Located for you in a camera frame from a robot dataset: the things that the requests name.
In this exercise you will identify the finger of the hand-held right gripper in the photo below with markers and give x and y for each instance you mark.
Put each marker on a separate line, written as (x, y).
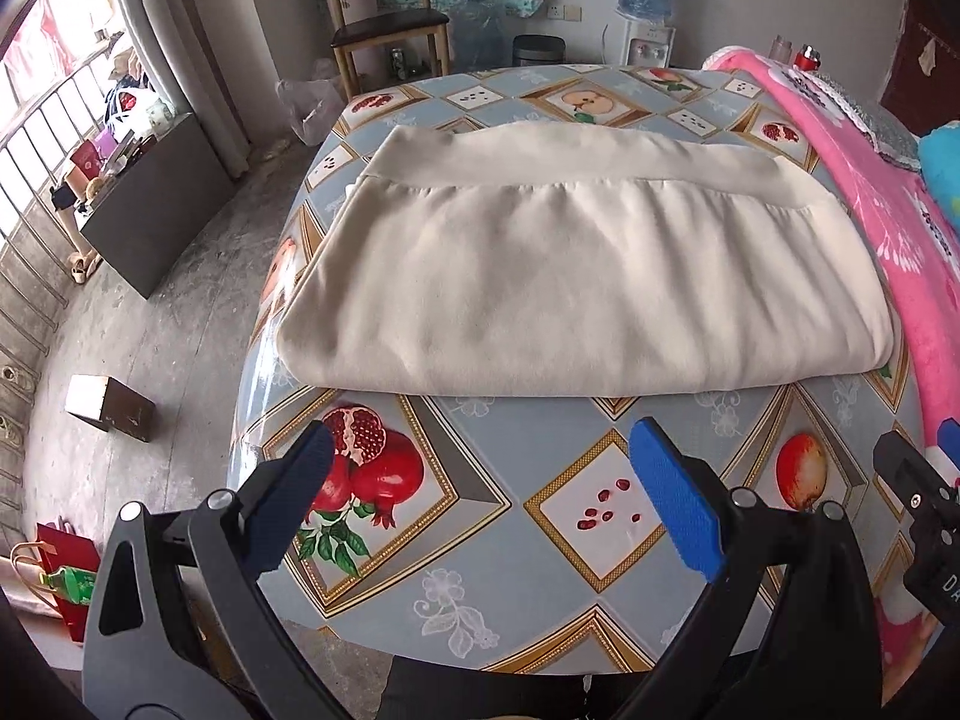
(900, 465)
(950, 441)

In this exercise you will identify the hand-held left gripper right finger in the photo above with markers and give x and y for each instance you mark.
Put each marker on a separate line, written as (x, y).
(675, 495)

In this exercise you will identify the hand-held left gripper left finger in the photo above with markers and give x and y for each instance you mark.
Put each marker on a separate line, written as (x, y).
(292, 495)

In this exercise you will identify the cream jacket with black trim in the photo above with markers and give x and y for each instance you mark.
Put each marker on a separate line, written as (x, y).
(562, 277)

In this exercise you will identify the fruit-print blue tablecloth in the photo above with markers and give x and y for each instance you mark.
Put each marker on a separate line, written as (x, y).
(525, 465)

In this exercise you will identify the small wooden box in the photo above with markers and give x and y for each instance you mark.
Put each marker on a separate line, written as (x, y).
(124, 412)

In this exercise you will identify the pink floral blanket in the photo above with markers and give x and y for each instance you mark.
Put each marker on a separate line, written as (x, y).
(885, 225)

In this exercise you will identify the red gift bag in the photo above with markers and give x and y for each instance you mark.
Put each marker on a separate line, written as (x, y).
(71, 555)

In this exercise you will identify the green bottle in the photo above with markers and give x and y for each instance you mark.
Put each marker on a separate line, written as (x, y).
(71, 585)

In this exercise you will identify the person's dark clothing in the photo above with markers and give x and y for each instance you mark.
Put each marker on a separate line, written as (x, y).
(450, 690)

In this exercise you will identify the blue plush cloth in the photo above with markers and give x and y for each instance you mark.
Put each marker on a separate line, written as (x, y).
(943, 165)

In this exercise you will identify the tan paper bag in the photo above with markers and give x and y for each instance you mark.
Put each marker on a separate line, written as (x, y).
(30, 592)

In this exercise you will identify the dark grey cabinet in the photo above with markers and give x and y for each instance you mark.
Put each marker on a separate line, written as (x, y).
(157, 210)

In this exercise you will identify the grey lace mat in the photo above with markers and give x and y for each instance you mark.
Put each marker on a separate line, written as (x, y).
(877, 116)

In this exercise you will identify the red box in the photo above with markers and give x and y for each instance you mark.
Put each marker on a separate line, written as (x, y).
(86, 157)

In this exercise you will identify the dark red door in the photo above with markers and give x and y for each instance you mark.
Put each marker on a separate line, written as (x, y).
(919, 37)

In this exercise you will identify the white bag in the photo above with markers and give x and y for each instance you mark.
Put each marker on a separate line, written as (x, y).
(146, 109)

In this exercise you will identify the glass jar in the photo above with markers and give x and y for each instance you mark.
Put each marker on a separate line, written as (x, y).
(781, 51)

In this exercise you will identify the white water dispenser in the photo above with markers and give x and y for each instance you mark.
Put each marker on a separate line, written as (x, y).
(646, 45)

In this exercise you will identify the black trash bin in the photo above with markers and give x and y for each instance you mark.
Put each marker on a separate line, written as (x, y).
(538, 51)

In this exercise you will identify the metal window railing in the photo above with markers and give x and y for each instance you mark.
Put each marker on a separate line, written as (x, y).
(46, 99)

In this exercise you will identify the beige curtain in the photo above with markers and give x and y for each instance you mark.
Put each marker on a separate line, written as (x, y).
(195, 37)

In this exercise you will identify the wooden chair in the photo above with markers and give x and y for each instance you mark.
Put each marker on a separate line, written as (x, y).
(390, 22)

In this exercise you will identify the empty clear water jug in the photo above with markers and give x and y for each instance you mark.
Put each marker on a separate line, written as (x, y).
(478, 34)

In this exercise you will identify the white wall socket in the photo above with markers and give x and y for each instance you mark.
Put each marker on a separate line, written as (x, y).
(562, 13)

